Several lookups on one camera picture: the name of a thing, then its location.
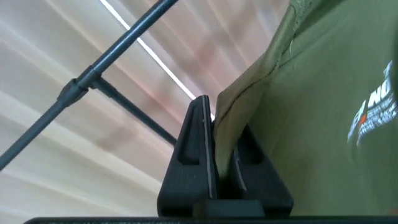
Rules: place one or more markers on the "green printed shirt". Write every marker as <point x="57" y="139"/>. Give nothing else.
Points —
<point x="311" y="124"/>

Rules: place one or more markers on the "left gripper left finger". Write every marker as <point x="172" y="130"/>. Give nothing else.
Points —
<point x="186" y="180"/>

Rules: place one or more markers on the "black clothes rack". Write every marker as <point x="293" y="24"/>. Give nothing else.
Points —
<point x="93" y="72"/>

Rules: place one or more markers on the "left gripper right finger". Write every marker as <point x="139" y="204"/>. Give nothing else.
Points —
<point x="264" y="186"/>

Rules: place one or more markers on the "beige curtain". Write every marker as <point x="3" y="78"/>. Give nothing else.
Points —
<point x="77" y="171"/>

